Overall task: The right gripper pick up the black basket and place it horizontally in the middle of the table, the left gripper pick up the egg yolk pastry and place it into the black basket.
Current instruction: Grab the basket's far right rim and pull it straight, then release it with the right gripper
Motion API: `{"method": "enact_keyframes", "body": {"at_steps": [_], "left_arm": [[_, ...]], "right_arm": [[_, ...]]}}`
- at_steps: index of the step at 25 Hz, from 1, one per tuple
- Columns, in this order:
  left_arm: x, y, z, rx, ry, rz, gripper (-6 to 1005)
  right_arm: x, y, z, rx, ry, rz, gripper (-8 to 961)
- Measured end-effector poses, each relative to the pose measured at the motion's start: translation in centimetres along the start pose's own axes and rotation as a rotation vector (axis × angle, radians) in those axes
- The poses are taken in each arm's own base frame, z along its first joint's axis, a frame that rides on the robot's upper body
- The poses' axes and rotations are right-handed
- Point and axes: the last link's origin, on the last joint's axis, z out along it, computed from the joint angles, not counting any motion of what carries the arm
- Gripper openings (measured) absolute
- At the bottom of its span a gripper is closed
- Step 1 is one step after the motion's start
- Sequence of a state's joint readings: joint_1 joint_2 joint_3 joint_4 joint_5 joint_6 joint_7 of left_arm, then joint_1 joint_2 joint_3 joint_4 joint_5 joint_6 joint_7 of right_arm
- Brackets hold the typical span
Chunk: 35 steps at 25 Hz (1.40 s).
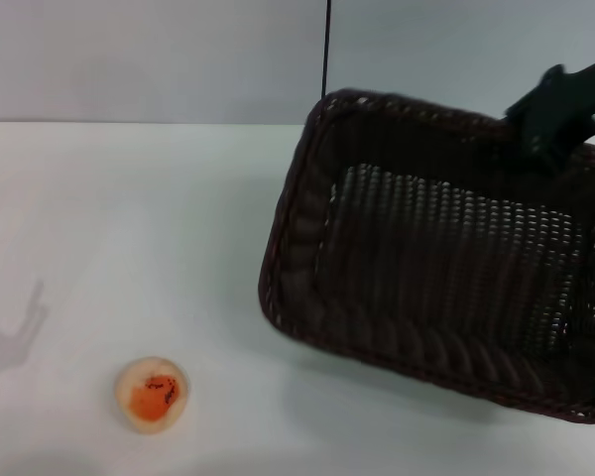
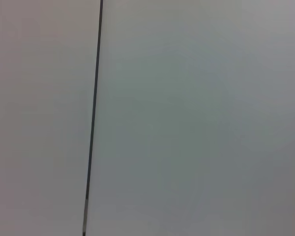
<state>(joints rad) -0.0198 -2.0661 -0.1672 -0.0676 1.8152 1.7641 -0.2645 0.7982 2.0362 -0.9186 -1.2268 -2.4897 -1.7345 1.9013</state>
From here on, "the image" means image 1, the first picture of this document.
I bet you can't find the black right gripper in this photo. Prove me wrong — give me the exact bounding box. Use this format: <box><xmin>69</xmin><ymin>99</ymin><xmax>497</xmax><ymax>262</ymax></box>
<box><xmin>504</xmin><ymin>52</ymin><xmax>595</xmax><ymax>176</ymax></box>

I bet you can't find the dark brown woven basket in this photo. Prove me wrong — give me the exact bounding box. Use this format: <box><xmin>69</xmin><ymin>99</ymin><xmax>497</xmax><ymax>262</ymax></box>
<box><xmin>257</xmin><ymin>87</ymin><xmax>595</xmax><ymax>427</ymax></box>

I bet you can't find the round bun with orange centre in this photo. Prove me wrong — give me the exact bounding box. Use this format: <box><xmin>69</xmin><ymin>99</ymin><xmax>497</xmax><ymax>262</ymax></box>
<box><xmin>113</xmin><ymin>355</ymin><xmax>190</xmax><ymax>436</ymax></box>

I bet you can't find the black vertical strip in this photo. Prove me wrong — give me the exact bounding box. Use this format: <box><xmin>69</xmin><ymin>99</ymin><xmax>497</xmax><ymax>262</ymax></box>
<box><xmin>320</xmin><ymin>0</ymin><xmax>334</xmax><ymax>98</ymax></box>

